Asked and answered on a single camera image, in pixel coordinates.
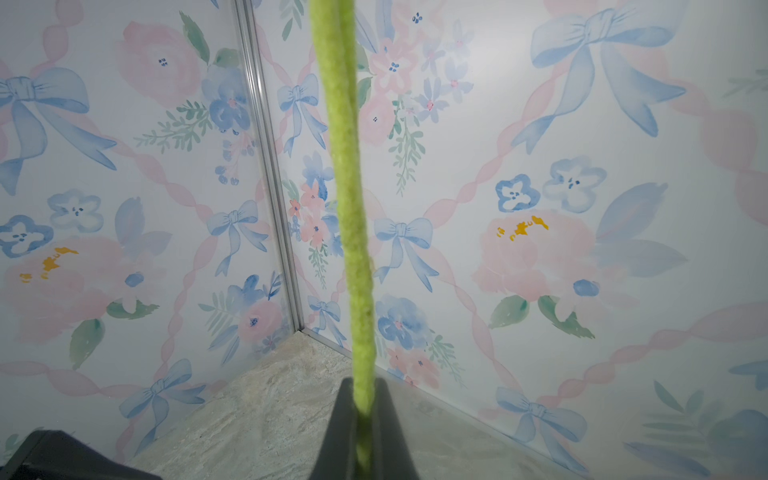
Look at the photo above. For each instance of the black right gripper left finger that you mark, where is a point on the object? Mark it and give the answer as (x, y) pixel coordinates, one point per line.
(337, 455)

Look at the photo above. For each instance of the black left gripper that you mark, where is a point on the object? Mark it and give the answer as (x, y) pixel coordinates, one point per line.
(51, 454)

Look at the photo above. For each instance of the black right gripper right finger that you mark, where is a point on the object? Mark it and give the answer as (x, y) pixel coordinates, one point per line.
(391, 457)

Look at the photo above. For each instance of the white lisianthus flower stem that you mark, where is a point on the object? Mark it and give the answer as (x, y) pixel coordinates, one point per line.
(333, 31)

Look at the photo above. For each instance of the aluminium corner post left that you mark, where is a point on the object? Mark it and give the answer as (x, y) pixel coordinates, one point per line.
(258, 101)

